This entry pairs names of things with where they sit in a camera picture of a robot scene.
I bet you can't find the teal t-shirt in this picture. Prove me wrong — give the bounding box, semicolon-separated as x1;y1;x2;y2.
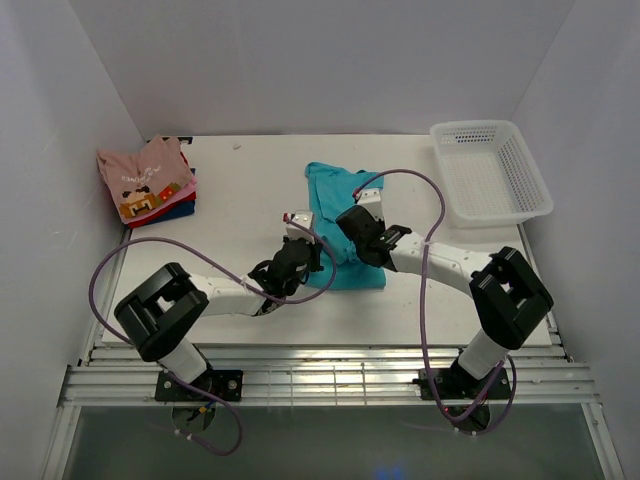
305;162;386;290

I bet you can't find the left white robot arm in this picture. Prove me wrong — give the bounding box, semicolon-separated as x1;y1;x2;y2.
114;238;322;400

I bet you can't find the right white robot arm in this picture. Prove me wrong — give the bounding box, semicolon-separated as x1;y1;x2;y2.
336;206;554;397

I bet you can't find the blue folded t-shirt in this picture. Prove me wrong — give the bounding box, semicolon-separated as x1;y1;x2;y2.
129;168;197;229

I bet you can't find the pink folded t-shirt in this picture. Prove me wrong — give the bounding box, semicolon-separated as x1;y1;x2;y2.
156;174;197;208

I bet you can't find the white plastic basket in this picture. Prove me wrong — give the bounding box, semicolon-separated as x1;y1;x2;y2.
430;120;554;228

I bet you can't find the beige folded t-shirt with print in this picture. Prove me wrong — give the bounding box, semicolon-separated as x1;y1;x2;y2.
96;135;191;223

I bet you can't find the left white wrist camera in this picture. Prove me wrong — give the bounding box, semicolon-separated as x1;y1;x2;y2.
283;210;316;244

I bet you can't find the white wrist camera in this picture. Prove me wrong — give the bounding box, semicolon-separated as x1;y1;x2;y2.
283;210;316;244
354;188;384;221

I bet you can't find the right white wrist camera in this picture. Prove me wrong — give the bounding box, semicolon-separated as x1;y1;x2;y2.
354;188;384;221

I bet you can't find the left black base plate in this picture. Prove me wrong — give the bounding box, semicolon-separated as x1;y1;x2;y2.
154;369;243;402

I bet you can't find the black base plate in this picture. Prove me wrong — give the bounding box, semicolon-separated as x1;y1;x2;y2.
154;369;243;402
413;367;512;401

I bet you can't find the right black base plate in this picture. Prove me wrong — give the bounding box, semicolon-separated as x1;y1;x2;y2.
413;367;512;401

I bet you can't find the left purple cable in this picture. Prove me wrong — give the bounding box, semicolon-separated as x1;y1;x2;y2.
88;214;338;456

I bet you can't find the aluminium rail frame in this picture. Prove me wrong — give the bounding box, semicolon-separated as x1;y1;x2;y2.
45;317;629;479

